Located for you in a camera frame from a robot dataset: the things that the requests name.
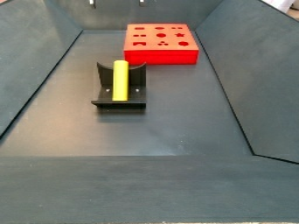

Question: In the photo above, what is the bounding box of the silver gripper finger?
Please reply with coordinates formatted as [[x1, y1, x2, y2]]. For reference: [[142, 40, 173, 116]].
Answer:
[[139, 0, 147, 7], [89, 0, 97, 9]]

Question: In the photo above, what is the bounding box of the yellow oval cylinder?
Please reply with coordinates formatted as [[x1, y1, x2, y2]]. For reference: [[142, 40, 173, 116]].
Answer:
[[113, 60, 129, 101]]

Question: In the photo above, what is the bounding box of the red foam shape board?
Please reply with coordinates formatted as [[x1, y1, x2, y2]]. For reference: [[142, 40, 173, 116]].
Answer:
[[125, 24, 201, 65]]

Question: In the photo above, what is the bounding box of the black cradle fixture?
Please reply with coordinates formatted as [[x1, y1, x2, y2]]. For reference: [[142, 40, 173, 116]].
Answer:
[[91, 60, 146, 109]]

